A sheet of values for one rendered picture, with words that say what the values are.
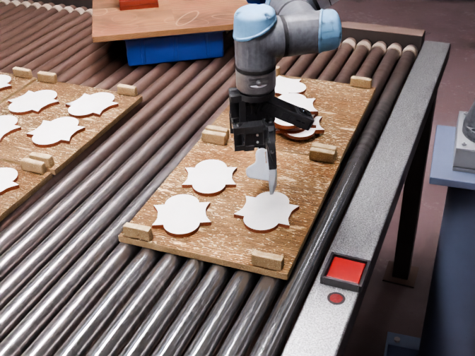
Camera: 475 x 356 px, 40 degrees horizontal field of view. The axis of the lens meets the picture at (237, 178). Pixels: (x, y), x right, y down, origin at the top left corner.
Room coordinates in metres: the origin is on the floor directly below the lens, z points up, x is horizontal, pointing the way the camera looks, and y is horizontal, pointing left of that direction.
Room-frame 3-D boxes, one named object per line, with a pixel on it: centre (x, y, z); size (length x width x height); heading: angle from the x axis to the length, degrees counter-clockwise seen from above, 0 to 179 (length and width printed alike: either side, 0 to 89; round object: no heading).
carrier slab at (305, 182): (1.15, 0.00, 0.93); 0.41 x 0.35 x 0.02; 158
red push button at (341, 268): (0.91, -0.19, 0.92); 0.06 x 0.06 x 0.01; 67
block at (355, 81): (1.66, -0.35, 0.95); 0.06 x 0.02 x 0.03; 67
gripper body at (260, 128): (1.13, -0.03, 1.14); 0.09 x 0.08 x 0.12; 96
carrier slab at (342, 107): (1.54, -0.15, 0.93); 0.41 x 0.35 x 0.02; 157
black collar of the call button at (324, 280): (0.91, -0.19, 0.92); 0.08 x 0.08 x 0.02; 67
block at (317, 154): (1.28, -0.20, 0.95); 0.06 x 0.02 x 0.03; 68
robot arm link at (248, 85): (1.13, -0.04, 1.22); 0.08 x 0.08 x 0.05
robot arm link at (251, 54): (1.13, -0.04, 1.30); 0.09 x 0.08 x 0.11; 102
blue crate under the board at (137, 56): (2.06, 0.20, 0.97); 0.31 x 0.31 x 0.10; 9
